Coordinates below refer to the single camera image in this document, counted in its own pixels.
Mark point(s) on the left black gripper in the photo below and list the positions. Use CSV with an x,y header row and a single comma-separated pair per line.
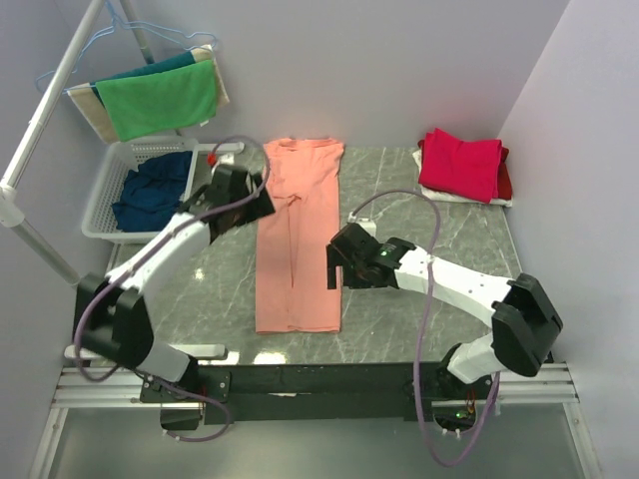
x,y
259,208

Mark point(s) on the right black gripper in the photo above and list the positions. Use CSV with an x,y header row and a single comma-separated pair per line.
x,y
335,258

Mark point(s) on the salmon pink t shirt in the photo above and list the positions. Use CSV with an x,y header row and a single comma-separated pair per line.
x,y
291,269

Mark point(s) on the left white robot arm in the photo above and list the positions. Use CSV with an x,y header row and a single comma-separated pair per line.
x,y
112,318

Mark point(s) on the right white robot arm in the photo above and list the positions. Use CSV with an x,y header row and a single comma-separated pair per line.
x,y
522,320

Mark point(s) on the navy blue t shirt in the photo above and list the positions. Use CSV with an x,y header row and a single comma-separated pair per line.
x,y
151,195

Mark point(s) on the green towel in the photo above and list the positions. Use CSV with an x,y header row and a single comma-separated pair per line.
x,y
143,105

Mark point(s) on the black base beam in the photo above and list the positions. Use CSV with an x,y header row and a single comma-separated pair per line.
x,y
307,392

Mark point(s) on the white plastic laundry basket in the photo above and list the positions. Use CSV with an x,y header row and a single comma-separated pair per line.
x,y
99,221

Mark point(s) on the teal towel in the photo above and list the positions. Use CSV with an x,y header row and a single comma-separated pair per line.
x,y
176,62

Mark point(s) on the folded magenta t shirt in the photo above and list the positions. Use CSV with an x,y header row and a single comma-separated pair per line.
x,y
466,169

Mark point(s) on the folded white t shirt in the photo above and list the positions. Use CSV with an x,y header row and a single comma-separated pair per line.
x,y
451,198

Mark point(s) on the beige towel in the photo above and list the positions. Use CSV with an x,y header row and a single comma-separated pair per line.
x,y
95,113

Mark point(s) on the white clothes rack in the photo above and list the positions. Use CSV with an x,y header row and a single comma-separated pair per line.
x,y
49,159

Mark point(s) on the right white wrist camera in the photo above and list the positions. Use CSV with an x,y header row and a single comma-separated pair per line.
x,y
367,224

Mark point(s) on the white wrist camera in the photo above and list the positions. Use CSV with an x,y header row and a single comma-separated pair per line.
x,y
367,224
216,159

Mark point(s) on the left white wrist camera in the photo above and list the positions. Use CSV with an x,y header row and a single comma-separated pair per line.
x,y
216,159

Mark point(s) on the blue wire hanger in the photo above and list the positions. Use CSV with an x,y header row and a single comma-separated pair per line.
x,y
128,20

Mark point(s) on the aluminium rail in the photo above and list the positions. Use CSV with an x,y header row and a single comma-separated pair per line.
x,y
552,385

